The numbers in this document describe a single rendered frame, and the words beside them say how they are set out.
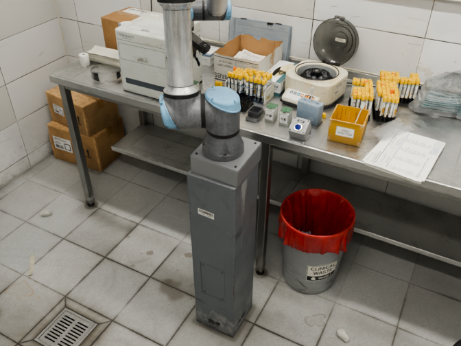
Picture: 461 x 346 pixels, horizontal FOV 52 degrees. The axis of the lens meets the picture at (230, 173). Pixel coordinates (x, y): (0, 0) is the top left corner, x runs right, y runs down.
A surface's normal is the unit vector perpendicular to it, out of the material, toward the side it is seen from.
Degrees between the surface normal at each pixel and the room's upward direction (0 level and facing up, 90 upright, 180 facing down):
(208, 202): 90
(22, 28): 90
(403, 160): 1
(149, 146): 0
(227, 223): 90
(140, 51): 90
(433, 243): 0
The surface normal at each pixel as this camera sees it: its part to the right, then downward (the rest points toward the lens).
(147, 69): -0.47, 0.52
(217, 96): 0.14, -0.76
